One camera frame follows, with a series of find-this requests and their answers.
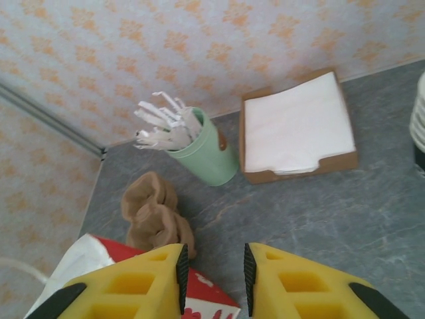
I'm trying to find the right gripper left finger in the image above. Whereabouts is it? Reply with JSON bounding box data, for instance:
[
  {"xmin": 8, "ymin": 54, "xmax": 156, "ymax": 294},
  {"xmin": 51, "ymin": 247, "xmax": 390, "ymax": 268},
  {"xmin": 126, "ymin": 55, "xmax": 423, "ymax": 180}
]
[{"xmin": 27, "ymin": 243, "xmax": 191, "ymax": 319}]

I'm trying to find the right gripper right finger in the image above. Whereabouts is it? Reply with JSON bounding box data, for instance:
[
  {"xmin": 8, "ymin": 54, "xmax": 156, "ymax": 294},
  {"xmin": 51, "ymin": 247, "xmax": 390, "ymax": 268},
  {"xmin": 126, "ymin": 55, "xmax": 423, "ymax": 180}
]
[{"xmin": 243, "ymin": 242, "xmax": 413, "ymax": 319}]

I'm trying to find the brown napkin tray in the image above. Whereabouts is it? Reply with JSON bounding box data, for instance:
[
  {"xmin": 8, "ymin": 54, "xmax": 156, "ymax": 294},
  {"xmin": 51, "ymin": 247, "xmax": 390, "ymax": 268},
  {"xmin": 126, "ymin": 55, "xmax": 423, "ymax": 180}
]
[{"xmin": 240, "ymin": 67, "xmax": 360, "ymax": 185}]

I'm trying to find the stack of white napkins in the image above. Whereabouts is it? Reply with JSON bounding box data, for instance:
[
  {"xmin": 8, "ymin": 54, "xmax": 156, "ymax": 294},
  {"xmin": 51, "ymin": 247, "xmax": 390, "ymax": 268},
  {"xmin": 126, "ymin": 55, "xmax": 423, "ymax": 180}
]
[{"xmin": 243, "ymin": 70, "xmax": 357, "ymax": 176}]

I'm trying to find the aluminium left corner post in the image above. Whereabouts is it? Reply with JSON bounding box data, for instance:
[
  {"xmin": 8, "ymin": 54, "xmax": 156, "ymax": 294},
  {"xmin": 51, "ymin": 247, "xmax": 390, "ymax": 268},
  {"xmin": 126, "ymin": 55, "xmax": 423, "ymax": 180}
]
[{"xmin": 0, "ymin": 80, "xmax": 108, "ymax": 160}]

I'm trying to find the white red paper bag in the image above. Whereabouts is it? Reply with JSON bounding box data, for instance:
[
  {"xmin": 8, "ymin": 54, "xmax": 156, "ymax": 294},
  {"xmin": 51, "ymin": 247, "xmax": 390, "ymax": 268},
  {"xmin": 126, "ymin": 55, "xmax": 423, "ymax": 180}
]
[{"xmin": 22, "ymin": 232, "xmax": 242, "ymax": 319}]

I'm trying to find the green cylindrical straw holder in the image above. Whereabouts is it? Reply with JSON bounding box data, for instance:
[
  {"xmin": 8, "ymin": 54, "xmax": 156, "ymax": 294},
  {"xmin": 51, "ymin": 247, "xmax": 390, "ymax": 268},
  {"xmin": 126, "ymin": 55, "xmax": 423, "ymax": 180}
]
[{"xmin": 167, "ymin": 106, "xmax": 240, "ymax": 187}]

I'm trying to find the stack of paper cups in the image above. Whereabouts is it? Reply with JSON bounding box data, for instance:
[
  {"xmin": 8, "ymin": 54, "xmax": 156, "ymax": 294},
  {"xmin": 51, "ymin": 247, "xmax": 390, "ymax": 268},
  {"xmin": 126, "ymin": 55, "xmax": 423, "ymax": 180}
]
[{"xmin": 407, "ymin": 70, "xmax": 425, "ymax": 174}]

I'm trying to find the paper wrapped straw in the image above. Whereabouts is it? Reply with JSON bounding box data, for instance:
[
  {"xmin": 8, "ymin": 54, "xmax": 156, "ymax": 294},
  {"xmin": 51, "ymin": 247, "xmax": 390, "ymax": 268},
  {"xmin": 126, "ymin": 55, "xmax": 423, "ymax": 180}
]
[
  {"xmin": 178, "ymin": 106, "xmax": 201, "ymax": 148},
  {"xmin": 151, "ymin": 90, "xmax": 187, "ymax": 111},
  {"xmin": 131, "ymin": 130, "xmax": 187, "ymax": 151},
  {"xmin": 133, "ymin": 100, "xmax": 182, "ymax": 130}
]

